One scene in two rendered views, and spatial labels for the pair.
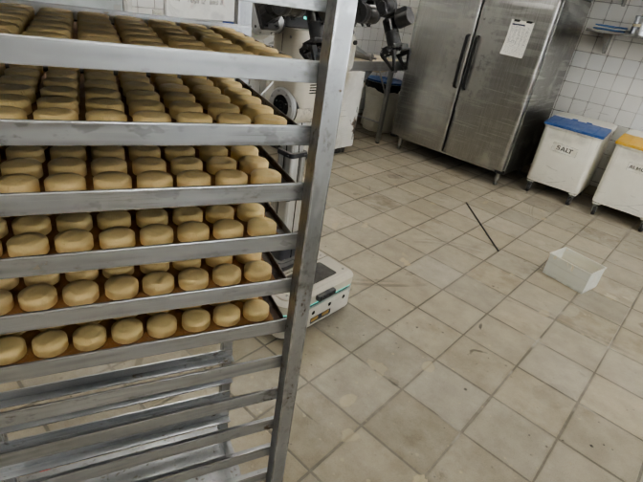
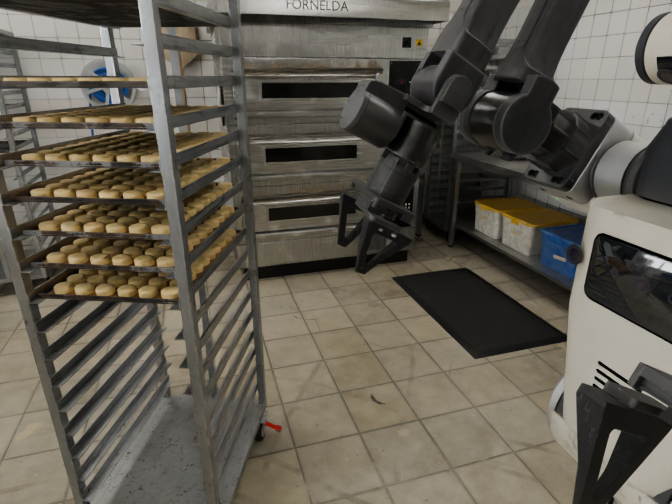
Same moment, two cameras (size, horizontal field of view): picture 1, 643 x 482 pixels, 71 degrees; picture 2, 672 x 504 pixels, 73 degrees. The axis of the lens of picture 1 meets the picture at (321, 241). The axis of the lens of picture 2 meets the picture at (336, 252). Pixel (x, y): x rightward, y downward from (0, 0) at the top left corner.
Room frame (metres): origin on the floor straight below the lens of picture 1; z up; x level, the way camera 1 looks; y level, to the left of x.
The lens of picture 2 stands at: (1.97, -0.42, 1.51)
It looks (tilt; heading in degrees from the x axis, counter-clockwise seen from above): 21 degrees down; 124
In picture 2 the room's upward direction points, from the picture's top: straight up
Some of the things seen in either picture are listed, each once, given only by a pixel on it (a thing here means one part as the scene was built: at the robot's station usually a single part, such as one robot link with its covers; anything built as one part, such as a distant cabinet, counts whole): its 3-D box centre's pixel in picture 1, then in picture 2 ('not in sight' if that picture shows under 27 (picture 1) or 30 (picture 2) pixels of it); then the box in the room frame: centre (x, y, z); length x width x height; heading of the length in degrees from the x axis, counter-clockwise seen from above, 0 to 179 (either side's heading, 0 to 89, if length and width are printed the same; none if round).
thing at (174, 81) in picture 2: not in sight; (198, 81); (0.88, 0.49, 1.50); 0.64 x 0.03 x 0.03; 119
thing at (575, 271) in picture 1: (573, 270); not in sight; (2.80, -1.75, 0.08); 0.30 x 0.22 x 0.16; 40
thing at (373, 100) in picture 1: (382, 103); not in sight; (6.20, -0.51, 0.33); 0.54 x 0.53 x 0.66; 51
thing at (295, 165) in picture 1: (288, 188); not in sight; (2.05, 0.20, 0.65); 0.11 x 0.11 x 0.40; 51
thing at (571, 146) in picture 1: (567, 158); not in sight; (4.66, -2.35, 0.38); 0.64 x 0.54 x 0.77; 144
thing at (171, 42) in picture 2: not in sight; (194, 46); (0.88, 0.49, 1.59); 0.64 x 0.03 x 0.03; 119
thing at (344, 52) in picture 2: not in sight; (318, 143); (-0.29, 2.66, 1.01); 1.56 x 1.20 x 2.01; 51
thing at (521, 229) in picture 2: not in sight; (537, 231); (1.37, 3.35, 0.36); 0.47 x 0.38 x 0.26; 51
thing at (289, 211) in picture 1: (283, 227); not in sight; (2.05, 0.20, 0.45); 0.13 x 0.13 x 0.40; 51
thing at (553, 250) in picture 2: not in sight; (580, 250); (1.72, 3.07, 0.36); 0.47 x 0.38 x 0.26; 53
